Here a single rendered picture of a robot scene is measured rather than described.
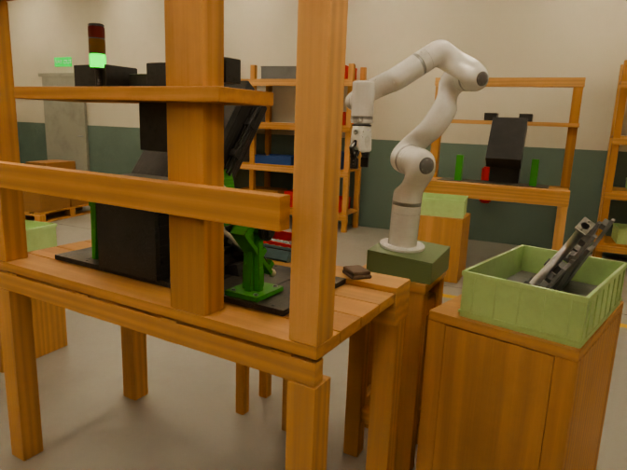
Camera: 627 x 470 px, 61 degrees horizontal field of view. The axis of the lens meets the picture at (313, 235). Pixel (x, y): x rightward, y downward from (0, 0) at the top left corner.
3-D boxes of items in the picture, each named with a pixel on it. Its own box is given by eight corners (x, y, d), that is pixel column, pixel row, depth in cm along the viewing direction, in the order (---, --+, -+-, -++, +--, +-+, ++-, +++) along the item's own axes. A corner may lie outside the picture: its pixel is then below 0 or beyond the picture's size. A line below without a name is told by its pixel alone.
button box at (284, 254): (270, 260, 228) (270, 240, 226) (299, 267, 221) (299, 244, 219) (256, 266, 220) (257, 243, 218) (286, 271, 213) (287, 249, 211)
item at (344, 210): (344, 233, 712) (353, 62, 666) (167, 211, 836) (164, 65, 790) (358, 227, 760) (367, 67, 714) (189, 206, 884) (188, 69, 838)
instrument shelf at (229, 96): (78, 102, 201) (77, 90, 200) (273, 105, 158) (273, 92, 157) (13, 98, 180) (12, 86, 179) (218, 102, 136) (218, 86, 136)
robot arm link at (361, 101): (346, 116, 205) (355, 116, 196) (348, 80, 202) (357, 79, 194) (367, 117, 207) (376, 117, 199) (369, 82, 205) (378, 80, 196)
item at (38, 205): (59, 206, 837) (55, 158, 821) (101, 211, 814) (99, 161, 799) (-7, 218, 725) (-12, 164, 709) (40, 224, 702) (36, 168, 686)
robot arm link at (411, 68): (400, 56, 213) (339, 96, 209) (419, 52, 198) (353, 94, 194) (410, 76, 216) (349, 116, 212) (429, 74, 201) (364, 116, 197)
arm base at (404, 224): (393, 236, 238) (397, 196, 233) (432, 246, 227) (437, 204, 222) (371, 245, 223) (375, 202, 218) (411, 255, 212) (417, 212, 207)
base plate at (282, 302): (136, 241, 248) (136, 237, 248) (345, 283, 195) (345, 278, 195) (54, 259, 213) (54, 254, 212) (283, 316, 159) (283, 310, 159)
